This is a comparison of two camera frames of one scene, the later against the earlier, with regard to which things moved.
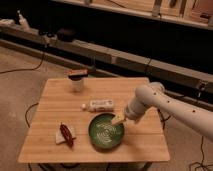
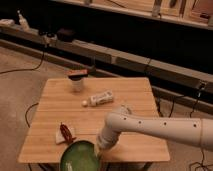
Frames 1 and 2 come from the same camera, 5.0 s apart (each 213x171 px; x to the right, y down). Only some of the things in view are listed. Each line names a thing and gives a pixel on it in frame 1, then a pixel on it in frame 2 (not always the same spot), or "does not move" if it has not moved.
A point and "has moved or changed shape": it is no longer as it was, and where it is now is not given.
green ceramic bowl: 103,134 has moved or changed shape
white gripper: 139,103 to 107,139
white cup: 77,85 does not move
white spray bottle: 22,22 does not move
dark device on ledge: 65,35 does not move
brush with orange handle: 77,74 does not move
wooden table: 57,130 does not move
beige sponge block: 60,138 does not move
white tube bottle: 101,105 to 99,99
